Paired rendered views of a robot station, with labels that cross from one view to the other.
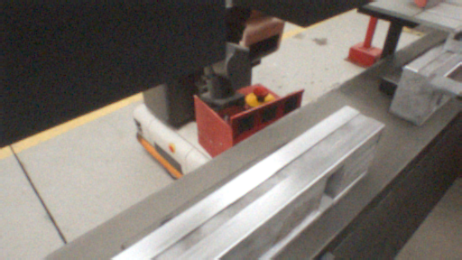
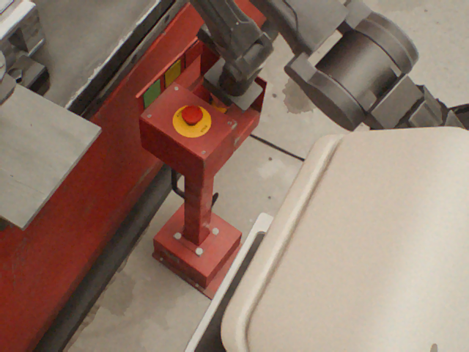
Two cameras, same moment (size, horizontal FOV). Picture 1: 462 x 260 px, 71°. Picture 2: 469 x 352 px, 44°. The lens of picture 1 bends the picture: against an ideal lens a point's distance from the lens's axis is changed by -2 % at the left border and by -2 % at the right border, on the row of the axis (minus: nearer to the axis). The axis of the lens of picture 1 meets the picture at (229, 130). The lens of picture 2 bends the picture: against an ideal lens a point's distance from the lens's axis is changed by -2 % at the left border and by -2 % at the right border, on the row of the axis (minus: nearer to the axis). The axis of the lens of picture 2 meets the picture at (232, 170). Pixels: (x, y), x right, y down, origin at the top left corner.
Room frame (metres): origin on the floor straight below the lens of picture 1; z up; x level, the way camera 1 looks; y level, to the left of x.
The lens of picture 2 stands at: (1.26, -0.28, 1.72)
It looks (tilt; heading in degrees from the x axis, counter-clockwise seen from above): 61 degrees down; 152
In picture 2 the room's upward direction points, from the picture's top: 9 degrees clockwise
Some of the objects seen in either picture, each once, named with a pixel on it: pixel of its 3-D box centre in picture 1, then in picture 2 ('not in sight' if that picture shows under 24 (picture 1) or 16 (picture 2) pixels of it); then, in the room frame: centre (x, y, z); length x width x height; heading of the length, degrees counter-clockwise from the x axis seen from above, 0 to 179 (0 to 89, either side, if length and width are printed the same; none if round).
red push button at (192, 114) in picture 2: (260, 96); (192, 117); (0.68, -0.08, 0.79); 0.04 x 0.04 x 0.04
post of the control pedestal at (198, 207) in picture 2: not in sight; (198, 193); (0.64, -0.04, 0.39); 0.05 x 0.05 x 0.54; 34
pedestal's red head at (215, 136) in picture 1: (246, 117); (202, 111); (0.64, -0.04, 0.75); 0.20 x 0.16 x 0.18; 124
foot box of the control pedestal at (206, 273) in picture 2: not in sight; (204, 248); (0.67, -0.03, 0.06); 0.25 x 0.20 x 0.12; 34
